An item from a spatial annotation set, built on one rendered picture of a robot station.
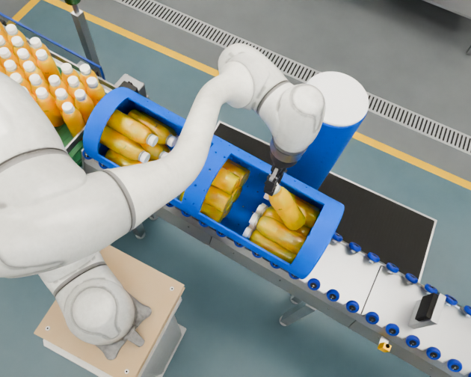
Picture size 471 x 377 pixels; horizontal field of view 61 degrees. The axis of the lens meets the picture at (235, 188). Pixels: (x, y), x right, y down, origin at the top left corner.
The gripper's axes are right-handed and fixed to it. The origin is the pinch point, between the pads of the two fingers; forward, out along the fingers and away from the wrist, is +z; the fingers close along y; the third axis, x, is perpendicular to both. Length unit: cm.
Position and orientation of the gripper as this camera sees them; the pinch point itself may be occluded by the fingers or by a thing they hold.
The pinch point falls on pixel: (274, 182)
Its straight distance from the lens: 119.9
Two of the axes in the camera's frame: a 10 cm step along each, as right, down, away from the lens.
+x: -8.6, -4.8, 1.4
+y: 5.0, -7.7, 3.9
